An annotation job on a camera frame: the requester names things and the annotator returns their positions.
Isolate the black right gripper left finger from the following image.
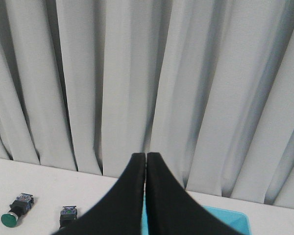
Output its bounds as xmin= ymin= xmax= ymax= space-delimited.
xmin=55 ymin=153 xmax=146 ymax=235

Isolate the green push button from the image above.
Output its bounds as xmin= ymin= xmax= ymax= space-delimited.
xmin=59 ymin=206 xmax=77 ymax=229
xmin=0 ymin=193 xmax=34 ymax=228

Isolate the white pleated curtain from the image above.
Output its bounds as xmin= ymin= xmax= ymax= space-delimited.
xmin=0 ymin=0 xmax=294 ymax=209

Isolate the left green push button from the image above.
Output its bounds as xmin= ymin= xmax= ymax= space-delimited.
xmin=0 ymin=193 xmax=34 ymax=228

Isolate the blue plastic box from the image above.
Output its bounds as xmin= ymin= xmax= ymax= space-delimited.
xmin=141 ymin=198 xmax=252 ymax=235

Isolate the right green push button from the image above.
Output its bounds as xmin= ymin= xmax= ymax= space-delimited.
xmin=59 ymin=206 xmax=77 ymax=229

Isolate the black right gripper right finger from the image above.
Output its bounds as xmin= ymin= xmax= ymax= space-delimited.
xmin=146 ymin=152 xmax=239 ymax=235

